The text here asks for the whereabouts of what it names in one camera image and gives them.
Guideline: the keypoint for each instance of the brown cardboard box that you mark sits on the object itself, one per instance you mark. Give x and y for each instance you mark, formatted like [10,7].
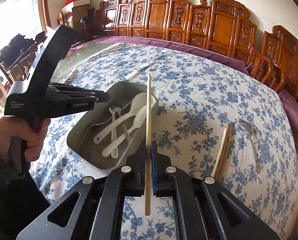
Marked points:
[82,15]

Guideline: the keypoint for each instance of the carved wooden chair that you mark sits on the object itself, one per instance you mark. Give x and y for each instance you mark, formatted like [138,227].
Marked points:
[61,20]

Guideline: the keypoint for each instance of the white flat box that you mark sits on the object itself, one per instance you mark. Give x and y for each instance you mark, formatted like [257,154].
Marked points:
[80,3]

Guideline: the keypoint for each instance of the wooden chopstick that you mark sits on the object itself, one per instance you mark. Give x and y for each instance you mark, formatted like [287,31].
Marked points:
[148,110]
[220,155]
[224,156]
[227,146]

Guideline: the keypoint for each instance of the black fluffy garment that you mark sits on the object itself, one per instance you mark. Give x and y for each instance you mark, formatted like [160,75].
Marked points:
[13,47]

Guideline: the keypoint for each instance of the person's left hand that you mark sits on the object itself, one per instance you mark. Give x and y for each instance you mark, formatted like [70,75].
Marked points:
[36,142]

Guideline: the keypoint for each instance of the long purple sofa cushion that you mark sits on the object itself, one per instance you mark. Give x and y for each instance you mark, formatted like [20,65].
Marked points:
[189,48]

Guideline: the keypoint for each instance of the blue floral tablecloth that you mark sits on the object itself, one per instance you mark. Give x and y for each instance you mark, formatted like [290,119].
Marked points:
[201,100]

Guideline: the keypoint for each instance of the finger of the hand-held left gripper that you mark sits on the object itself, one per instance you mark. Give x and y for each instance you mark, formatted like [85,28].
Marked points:
[71,89]
[101,98]

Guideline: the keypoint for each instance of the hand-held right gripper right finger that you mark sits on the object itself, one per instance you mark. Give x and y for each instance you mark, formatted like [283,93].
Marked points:
[154,170]

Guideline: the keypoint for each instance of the white ceramic spoon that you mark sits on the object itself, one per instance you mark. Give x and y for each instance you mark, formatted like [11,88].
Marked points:
[108,131]
[113,147]

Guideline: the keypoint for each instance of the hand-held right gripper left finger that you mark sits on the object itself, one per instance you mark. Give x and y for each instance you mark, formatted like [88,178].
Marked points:
[142,170]

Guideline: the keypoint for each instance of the white plastic fork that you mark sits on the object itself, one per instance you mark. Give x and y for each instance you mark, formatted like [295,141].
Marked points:
[113,135]

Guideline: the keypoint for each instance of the carved wooden armchair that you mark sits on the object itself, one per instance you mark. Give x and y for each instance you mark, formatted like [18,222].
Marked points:
[286,55]

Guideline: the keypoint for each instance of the wooden dining chair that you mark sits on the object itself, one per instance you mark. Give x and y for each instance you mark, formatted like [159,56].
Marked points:
[21,60]
[3,75]

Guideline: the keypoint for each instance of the purple armchair cushion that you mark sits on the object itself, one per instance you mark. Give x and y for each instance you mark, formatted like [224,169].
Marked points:
[294,110]

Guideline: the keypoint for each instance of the metal tin box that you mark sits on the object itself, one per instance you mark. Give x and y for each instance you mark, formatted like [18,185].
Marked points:
[88,152]

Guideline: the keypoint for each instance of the wooden door frame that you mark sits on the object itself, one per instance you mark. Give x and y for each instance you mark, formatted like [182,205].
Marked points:
[44,5]

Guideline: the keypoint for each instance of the black desk lamp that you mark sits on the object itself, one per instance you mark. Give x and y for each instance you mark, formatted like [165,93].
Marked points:
[83,20]

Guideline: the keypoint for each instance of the red paper decoration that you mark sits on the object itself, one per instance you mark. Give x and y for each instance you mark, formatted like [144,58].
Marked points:
[70,2]

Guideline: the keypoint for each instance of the carved wooden sofa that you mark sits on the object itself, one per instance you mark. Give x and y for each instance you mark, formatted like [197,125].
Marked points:
[159,17]

